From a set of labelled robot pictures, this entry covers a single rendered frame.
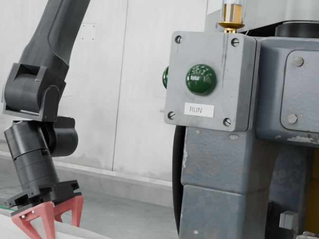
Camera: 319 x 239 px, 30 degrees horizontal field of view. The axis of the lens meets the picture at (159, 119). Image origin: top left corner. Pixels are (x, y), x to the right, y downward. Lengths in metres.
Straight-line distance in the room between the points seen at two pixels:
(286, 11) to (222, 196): 0.24
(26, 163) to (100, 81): 6.10
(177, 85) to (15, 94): 0.40
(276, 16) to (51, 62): 0.35
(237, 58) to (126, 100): 6.25
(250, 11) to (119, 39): 6.08
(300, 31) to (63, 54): 0.40
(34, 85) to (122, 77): 5.94
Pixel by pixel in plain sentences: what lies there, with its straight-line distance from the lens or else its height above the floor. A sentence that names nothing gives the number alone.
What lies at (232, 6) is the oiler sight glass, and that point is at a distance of 0.63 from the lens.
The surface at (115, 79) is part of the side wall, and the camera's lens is 6.88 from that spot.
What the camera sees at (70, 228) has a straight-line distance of 0.93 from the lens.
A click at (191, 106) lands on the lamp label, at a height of 1.26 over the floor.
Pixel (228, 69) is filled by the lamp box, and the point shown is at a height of 1.30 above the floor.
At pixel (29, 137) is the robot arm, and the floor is 1.18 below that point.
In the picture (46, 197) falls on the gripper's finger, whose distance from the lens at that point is 0.90.
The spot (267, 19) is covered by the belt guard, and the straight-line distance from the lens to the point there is 0.78.
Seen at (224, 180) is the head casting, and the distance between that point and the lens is 0.60.
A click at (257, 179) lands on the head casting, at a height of 1.19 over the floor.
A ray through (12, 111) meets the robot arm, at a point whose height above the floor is 1.22.
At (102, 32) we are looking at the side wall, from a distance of 7.04.
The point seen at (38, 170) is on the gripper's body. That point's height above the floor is 1.14.
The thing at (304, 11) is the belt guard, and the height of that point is 1.38.
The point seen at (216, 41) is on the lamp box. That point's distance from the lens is 0.56.
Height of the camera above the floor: 1.27
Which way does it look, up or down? 3 degrees down
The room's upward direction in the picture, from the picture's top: 5 degrees clockwise
